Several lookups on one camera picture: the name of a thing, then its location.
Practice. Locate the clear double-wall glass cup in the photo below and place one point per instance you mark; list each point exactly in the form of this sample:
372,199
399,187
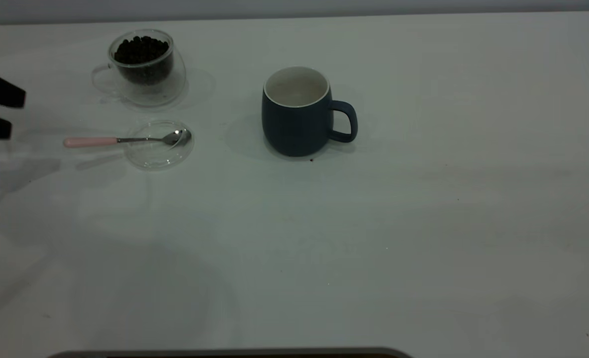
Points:
172,87

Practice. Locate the dark grey-blue ceramic mug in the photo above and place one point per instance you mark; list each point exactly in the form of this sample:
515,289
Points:
297,129

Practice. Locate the dark coffee beans pile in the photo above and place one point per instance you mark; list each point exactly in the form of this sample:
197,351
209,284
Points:
140,52

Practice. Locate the clear round glass saucer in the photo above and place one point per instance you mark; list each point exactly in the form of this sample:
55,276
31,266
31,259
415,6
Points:
157,156

